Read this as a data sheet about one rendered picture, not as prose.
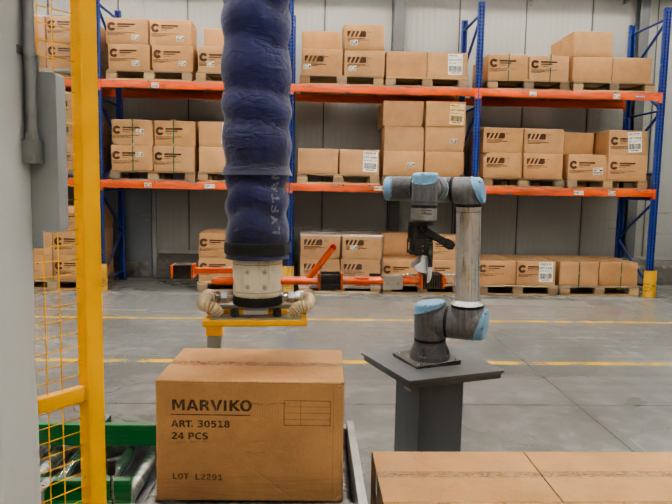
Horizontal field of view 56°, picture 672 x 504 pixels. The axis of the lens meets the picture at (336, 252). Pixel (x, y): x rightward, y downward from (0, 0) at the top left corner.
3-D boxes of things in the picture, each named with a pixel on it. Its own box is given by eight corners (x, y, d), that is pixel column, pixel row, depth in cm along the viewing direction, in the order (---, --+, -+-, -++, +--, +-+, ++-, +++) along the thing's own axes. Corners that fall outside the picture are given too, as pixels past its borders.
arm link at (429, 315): (419, 330, 308) (419, 295, 305) (453, 334, 301) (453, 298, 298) (409, 339, 294) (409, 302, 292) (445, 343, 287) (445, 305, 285)
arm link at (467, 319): (453, 333, 301) (454, 175, 289) (490, 336, 294) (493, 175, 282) (445, 342, 287) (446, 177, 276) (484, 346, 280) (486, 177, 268)
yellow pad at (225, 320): (201, 327, 203) (201, 311, 202) (206, 320, 213) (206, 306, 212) (307, 326, 205) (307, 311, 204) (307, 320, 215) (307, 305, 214)
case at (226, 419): (156, 500, 203) (155, 379, 199) (184, 448, 243) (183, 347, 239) (342, 502, 204) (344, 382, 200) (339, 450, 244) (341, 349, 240)
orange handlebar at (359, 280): (178, 287, 212) (177, 276, 212) (193, 274, 242) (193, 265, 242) (448, 286, 218) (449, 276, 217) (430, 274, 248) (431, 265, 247)
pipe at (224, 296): (202, 314, 204) (202, 297, 204) (213, 300, 229) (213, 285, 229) (307, 314, 206) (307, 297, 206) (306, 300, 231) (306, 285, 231)
